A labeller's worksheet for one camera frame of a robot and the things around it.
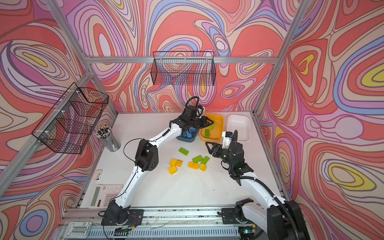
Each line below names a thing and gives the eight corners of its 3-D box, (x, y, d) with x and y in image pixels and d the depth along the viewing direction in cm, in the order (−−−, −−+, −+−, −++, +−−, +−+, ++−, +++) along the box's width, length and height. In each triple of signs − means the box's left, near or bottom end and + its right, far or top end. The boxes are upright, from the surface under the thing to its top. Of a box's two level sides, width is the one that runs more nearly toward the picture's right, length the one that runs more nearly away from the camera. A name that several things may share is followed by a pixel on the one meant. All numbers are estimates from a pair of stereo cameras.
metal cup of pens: (107, 152, 100) (93, 136, 85) (112, 142, 105) (99, 125, 90) (118, 152, 100) (105, 136, 85) (122, 142, 105) (110, 125, 90)
